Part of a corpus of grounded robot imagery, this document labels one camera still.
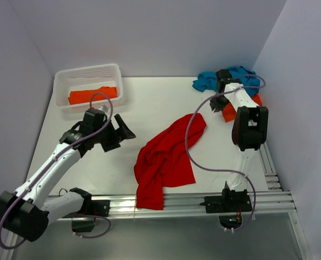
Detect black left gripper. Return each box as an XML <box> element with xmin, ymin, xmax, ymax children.
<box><xmin>93</xmin><ymin>114</ymin><xmax>135</xmax><ymax>152</ymax></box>

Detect red t shirt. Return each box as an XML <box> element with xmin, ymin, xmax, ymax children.
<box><xmin>134</xmin><ymin>114</ymin><xmax>195</xmax><ymax>210</ymax></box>

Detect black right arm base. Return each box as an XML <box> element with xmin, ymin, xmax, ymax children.
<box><xmin>200</xmin><ymin>183</ymin><xmax>252</xmax><ymax>230</ymax></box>

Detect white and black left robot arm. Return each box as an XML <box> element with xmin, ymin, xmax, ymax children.
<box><xmin>0</xmin><ymin>109</ymin><xmax>136</xmax><ymax>242</ymax></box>

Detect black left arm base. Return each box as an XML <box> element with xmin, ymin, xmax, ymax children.
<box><xmin>64</xmin><ymin>200</ymin><xmax>112</xmax><ymax>234</ymax></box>

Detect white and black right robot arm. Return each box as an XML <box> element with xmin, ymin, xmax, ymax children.
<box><xmin>210</xmin><ymin>79</ymin><xmax>268</xmax><ymax>192</ymax></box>

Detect blue t shirt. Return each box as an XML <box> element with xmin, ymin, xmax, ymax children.
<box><xmin>192</xmin><ymin>66</ymin><xmax>260</xmax><ymax>97</ymax></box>

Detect rolled orange t shirt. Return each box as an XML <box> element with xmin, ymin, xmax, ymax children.
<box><xmin>68</xmin><ymin>86</ymin><xmax>117</xmax><ymax>105</ymax></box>

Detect white plastic basket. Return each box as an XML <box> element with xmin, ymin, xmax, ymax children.
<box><xmin>53</xmin><ymin>63</ymin><xmax>125</xmax><ymax>114</ymax></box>

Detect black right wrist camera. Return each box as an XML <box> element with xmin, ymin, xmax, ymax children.
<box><xmin>216</xmin><ymin>69</ymin><xmax>242</xmax><ymax>93</ymax></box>

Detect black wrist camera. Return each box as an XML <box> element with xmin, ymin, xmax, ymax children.
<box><xmin>216</xmin><ymin>69</ymin><xmax>242</xmax><ymax>93</ymax></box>
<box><xmin>81</xmin><ymin>109</ymin><xmax>107</xmax><ymax>131</ymax></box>

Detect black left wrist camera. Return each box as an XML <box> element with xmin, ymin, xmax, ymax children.
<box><xmin>81</xmin><ymin>109</ymin><xmax>107</xmax><ymax>131</ymax></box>

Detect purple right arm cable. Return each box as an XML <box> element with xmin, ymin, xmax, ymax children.
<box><xmin>185</xmin><ymin>75</ymin><xmax>266</xmax><ymax>231</ymax></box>

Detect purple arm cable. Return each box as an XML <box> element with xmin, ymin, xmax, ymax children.
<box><xmin>0</xmin><ymin>92</ymin><xmax>114</xmax><ymax>250</ymax></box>
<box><xmin>185</xmin><ymin>75</ymin><xmax>266</xmax><ymax>231</ymax></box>

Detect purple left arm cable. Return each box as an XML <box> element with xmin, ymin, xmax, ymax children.
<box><xmin>0</xmin><ymin>92</ymin><xmax>114</xmax><ymax>250</ymax></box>

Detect aluminium rail frame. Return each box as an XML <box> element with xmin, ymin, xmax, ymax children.
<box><xmin>0</xmin><ymin>143</ymin><xmax>312</xmax><ymax>260</ymax></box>

